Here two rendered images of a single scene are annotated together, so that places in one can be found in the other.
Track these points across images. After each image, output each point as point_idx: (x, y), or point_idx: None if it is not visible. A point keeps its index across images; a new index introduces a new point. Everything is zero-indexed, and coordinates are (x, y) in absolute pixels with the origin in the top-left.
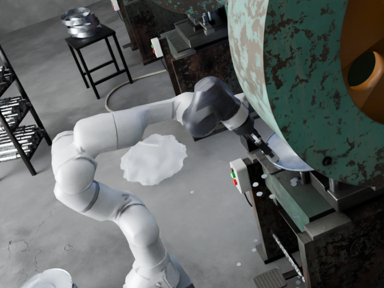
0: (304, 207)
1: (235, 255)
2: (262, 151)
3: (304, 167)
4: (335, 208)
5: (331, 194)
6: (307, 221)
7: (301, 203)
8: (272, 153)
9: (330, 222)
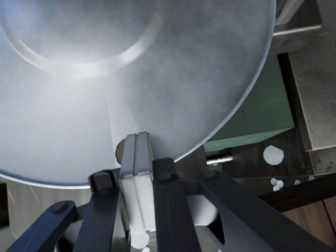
0: (250, 125)
1: (56, 250)
2: (135, 233)
3: (241, 50)
4: (291, 49)
5: (292, 32)
6: (270, 133)
7: (228, 126)
8: (152, 162)
9: (324, 80)
